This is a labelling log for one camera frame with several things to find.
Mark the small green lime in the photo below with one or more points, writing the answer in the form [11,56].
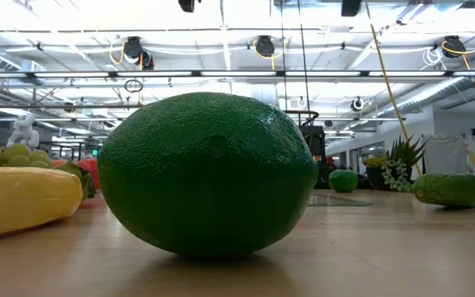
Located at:
[343,180]

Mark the long ceiling light bar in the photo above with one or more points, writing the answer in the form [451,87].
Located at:
[237,74]

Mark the orange mini pumpkin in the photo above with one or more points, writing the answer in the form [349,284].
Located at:
[92,167]

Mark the white cloth cover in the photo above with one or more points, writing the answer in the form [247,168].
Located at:
[448,154]

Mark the white humanoid figure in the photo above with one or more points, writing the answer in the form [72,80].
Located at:
[23,132]

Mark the large green lime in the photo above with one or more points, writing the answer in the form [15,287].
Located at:
[206,173]

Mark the black red ceiling reel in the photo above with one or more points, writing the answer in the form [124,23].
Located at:
[147,61]

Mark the potted succulent plant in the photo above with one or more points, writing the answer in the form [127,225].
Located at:
[406,150]

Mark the small orange mandarin cluster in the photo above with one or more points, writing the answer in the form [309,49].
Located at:
[58,163]

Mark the yellow banana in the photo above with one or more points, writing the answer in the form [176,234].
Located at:
[19,202]

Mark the green cucumber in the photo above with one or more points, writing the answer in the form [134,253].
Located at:
[450,189]

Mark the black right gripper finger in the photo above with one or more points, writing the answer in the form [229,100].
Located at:
[351,7]

